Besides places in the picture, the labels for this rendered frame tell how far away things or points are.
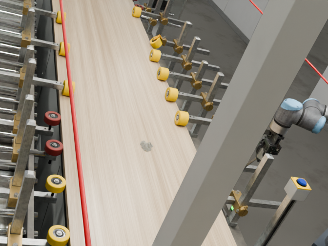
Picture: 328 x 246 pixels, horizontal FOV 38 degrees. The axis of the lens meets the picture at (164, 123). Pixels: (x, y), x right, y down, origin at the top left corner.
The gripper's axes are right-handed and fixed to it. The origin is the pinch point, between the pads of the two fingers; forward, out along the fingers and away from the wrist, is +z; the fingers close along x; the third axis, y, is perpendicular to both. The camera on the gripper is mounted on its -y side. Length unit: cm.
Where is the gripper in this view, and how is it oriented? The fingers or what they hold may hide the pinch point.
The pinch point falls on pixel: (258, 158)
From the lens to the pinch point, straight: 249.5
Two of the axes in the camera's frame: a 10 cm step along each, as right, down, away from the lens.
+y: 2.1, 5.8, -7.9
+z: -3.3, 8.0, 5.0
